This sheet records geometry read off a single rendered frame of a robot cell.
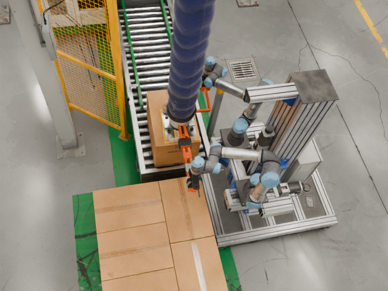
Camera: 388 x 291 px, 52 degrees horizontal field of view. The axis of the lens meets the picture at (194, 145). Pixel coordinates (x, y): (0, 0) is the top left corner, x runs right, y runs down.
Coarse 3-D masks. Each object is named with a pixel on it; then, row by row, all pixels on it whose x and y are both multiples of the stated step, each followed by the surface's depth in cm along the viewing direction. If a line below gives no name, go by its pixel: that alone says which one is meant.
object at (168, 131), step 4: (160, 112) 336; (160, 116) 334; (164, 116) 333; (168, 116) 331; (164, 128) 327; (168, 128) 328; (172, 128) 328; (164, 132) 326; (168, 132) 324; (172, 132) 326; (164, 136) 324; (172, 136) 324; (164, 140) 323; (168, 140) 323
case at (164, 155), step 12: (156, 96) 366; (168, 96) 368; (156, 108) 360; (156, 120) 354; (156, 132) 347; (156, 144) 341; (168, 144) 342; (192, 144) 349; (156, 156) 356; (168, 156) 360; (180, 156) 364; (192, 156) 369
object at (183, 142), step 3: (180, 138) 309; (183, 138) 309; (180, 141) 309; (183, 141) 309; (186, 141) 309; (189, 141) 310; (180, 144) 307; (183, 144) 308; (186, 144) 308; (189, 144) 308; (180, 147) 308; (183, 147) 306; (186, 147) 307; (189, 147) 308
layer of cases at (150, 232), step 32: (96, 192) 357; (128, 192) 360; (160, 192) 364; (192, 192) 366; (96, 224) 343; (128, 224) 346; (160, 224) 348; (192, 224) 351; (128, 256) 332; (160, 256) 335; (192, 256) 337; (128, 288) 319; (160, 288) 322; (192, 288) 324; (224, 288) 327
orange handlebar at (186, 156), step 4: (204, 88) 338; (208, 96) 334; (208, 100) 332; (208, 104) 330; (208, 108) 329; (196, 112) 326; (200, 112) 327; (180, 128) 316; (184, 128) 316; (180, 132) 314; (184, 132) 315; (180, 136) 312; (184, 148) 307; (188, 148) 307; (184, 152) 304; (188, 152) 305; (184, 156) 303; (188, 156) 303; (184, 160) 302; (188, 176) 295
